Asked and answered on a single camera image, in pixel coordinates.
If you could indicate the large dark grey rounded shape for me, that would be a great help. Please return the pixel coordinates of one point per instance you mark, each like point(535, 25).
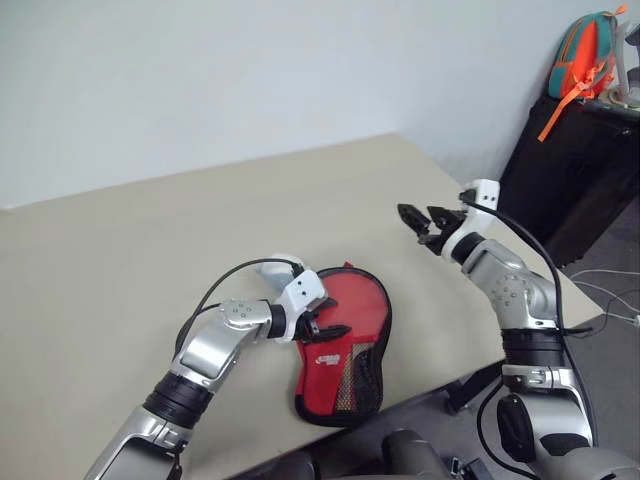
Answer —
point(415, 457)

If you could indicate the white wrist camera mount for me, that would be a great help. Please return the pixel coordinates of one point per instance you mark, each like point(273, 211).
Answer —
point(482, 200)
point(303, 292)

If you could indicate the teal and orange backpack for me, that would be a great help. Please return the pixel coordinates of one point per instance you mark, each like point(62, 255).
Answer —
point(582, 55)

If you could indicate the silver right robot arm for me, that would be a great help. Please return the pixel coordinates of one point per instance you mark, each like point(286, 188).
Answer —
point(520, 300)

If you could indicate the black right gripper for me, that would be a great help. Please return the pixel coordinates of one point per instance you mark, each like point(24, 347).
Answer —
point(442, 236)

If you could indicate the small dark grey rounded shape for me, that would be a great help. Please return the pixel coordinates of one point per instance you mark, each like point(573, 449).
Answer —
point(297, 467)

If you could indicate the black cabinet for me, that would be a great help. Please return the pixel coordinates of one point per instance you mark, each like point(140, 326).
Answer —
point(570, 175)

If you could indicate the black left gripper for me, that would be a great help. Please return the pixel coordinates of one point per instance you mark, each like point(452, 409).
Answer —
point(306, 327)

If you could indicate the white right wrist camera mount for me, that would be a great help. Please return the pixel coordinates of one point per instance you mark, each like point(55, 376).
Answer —
point(482, 200)

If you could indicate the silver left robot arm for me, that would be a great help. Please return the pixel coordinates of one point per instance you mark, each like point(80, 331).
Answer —
point(210, 345)

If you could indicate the black table leg bracket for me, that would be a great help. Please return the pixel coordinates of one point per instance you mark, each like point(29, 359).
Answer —
point(462, 392)

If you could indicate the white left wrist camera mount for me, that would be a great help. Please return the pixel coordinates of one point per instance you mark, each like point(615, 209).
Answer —
point(303, 292)

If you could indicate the white stand post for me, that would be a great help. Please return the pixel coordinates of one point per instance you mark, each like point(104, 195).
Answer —
point(624, 60)

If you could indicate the red paddle case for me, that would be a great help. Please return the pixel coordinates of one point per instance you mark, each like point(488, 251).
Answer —
point(360, 310)

